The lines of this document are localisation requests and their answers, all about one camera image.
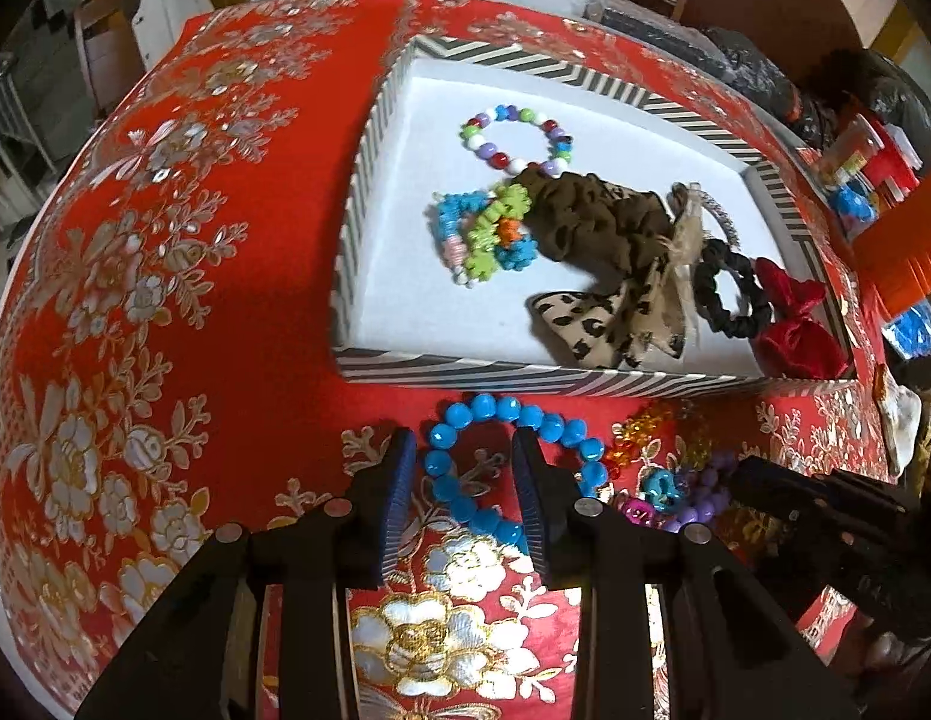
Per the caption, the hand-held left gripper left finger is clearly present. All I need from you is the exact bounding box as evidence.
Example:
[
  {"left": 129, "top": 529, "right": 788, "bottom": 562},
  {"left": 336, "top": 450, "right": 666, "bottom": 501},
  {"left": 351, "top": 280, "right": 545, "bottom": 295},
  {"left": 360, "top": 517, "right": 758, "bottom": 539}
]
[{"left": 74, "top": 426, "right": 420, "bottom": 720}]

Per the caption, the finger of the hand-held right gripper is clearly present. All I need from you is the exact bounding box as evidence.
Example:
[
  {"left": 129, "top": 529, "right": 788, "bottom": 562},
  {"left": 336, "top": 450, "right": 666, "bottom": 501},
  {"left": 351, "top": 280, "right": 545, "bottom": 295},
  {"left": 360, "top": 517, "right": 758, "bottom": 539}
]
[{"left": 724, "top": 456, "right": 849, "bottom": 535}]

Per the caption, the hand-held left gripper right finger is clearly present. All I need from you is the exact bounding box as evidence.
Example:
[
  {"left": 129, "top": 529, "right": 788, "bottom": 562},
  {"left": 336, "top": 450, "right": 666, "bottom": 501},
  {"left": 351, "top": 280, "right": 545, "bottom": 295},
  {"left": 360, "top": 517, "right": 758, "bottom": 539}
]
[{"left": 510, "top": 426, "right": 861, "bottom": 720}]

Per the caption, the purple bead bracelet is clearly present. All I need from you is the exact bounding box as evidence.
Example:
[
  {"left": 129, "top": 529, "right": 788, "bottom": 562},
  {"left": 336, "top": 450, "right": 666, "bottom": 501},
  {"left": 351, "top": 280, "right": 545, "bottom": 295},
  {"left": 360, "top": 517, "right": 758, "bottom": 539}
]
[{"left": 664, "top": 450, "right": 738, "bottom": 535}]

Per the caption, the striped cardboard box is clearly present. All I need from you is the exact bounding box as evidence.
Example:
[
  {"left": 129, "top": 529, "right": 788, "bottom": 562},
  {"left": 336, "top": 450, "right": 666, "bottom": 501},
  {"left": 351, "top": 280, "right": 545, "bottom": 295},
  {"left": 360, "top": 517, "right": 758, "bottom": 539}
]
[{"left": 329, "top": 34, "right": 861, "bottom": 401}]

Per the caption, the red velvet hair bow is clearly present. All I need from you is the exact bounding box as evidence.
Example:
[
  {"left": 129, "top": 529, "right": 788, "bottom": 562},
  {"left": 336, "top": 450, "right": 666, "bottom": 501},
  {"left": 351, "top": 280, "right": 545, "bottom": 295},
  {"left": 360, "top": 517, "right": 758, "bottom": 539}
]
[{"left": 750, "top": 256, "right": 851, "bottom": 380}]

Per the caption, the white fabric hair clip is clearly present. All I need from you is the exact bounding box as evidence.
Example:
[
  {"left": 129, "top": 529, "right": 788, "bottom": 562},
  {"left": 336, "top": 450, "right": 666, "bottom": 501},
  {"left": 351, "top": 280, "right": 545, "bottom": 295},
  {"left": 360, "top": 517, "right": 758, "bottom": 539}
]
[{"left": 873, "top": 364, "right": 924, "bottom": 478}]

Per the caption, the beige leopard hair bow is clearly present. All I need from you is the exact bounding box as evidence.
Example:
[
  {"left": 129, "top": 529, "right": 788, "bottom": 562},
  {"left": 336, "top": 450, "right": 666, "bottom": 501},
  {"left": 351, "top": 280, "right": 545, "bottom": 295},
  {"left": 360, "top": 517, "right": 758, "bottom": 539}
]
[{"left": 529, "top": 184, "right": 711, "bottom": 373}]

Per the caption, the black scrunchie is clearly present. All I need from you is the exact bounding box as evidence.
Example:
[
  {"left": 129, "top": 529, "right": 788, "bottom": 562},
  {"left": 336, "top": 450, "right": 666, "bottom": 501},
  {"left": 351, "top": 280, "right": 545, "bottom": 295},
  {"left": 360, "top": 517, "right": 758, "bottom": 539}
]
[{"left": 692, "top": 238, "right": 774, "bottom": 339}]

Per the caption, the orange plastic basket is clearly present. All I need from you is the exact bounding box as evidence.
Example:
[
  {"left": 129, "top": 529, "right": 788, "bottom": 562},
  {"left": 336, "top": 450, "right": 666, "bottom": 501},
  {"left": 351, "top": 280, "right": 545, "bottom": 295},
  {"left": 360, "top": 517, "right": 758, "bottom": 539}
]
[{"left": 855, "top": 165, "right": 931, "bottom": 317}]

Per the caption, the red floral tablecloth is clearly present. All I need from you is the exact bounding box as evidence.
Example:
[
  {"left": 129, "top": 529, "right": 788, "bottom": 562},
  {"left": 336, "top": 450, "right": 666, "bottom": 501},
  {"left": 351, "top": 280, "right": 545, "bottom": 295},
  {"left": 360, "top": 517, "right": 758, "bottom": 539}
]
[{"left": 0, "top": 0, "right": 931, "bottom": 720}]

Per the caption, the blue bead ornament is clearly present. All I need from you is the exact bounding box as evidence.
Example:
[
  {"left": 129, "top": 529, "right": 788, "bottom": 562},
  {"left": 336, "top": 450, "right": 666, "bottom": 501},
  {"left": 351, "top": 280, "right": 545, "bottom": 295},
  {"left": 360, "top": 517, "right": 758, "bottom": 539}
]
[{"left": 828, "top": 184, "right": 879, "bottom": 227}]

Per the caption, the dark leopard scrunchie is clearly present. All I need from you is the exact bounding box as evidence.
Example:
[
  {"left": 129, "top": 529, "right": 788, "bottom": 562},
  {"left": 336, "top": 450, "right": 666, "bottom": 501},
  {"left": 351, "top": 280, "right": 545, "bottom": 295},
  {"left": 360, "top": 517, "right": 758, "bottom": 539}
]
[{"left": 503, "top": 169, "right": 678, "bottom": 287}]

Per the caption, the clear packet with red items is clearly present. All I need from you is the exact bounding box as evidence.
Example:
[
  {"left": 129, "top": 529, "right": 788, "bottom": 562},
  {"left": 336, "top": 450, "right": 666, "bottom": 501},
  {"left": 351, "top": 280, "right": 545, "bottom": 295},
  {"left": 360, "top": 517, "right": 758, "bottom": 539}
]
[{"left": 818, "top": 112, "right": 926, "bottom": 190}]

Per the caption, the black plastic bag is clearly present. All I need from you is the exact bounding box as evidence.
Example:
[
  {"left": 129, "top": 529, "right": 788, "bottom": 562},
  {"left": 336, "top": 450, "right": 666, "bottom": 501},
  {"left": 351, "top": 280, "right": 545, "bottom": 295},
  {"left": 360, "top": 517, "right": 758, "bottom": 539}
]
[{"left": 698, "top": 25, "right": 931, "bottom": 152}]

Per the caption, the pink and blue bead bracelet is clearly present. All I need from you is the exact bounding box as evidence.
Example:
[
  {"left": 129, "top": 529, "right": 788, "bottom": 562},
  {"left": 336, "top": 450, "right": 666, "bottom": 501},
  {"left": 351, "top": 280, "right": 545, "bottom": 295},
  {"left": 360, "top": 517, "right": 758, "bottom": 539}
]
[{"left": 615, "top": 468, "right": 689, "bottom": 527}]

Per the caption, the orange bead bracelet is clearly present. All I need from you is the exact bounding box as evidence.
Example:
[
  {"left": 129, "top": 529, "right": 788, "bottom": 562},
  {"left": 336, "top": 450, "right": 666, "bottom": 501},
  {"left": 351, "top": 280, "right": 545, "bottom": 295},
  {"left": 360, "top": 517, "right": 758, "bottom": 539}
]
[{"left": 608, "top": 399, "right": 711, "bottom": 467}]

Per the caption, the colourful flower bead bracelet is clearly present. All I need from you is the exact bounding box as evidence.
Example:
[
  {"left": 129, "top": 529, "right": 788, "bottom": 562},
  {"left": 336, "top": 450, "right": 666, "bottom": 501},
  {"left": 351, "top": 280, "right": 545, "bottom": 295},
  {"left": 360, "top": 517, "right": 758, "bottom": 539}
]
[{"left": 433, "top": 182, "right": 540, "bottom": 289}]

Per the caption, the silver hair tie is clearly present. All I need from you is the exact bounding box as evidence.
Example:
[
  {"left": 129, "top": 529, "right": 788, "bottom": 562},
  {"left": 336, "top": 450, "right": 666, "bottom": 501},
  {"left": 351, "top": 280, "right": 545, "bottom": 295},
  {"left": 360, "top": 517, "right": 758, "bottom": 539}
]
[{"left": 690, "top": 187, "right": 741, "bottom": 248}]

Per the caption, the multicoloured round bead bracelet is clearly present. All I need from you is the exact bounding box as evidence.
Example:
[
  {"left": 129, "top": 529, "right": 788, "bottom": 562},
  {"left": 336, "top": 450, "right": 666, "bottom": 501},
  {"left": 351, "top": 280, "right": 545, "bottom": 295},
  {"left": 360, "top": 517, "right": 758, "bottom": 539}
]
[{"left": 458, "top": 103, "right": 576, "bottom": 176}]

